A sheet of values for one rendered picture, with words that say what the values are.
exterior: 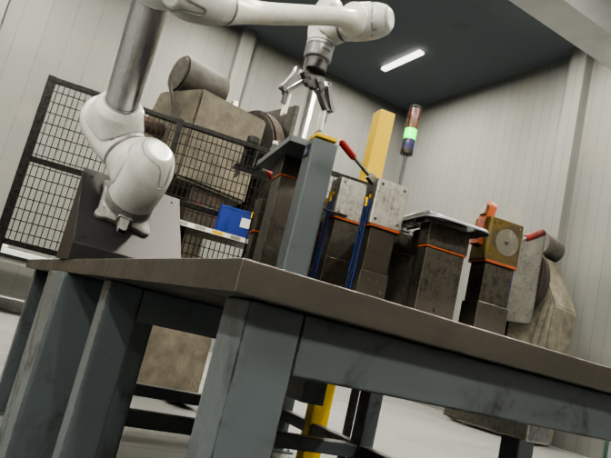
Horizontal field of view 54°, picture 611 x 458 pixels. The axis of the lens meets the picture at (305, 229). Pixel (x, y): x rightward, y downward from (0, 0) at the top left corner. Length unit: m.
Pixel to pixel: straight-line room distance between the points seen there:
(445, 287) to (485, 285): 0.14
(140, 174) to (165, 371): 2.77
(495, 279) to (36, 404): 1.31
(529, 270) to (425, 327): 7.93
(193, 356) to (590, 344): 6.56
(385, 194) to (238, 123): 3.33
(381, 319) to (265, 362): 0.16
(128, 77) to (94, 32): 10.28
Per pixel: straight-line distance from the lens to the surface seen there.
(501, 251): 1.68
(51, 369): 1.89
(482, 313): 1.64
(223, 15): 1.60
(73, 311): 1.88
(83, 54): 11.96
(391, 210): 1.52
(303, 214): 1.53
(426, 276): 1.52
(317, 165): 1.57
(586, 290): 9.94
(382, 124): 3.50
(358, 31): 1.88
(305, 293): 0.72
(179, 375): 4.54
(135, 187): 1.89
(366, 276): 1.48
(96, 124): 1.98
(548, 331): 8.81
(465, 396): 0.95
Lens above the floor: 0.63
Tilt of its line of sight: 10 degrees up
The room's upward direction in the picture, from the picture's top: 13 degrees clockwise
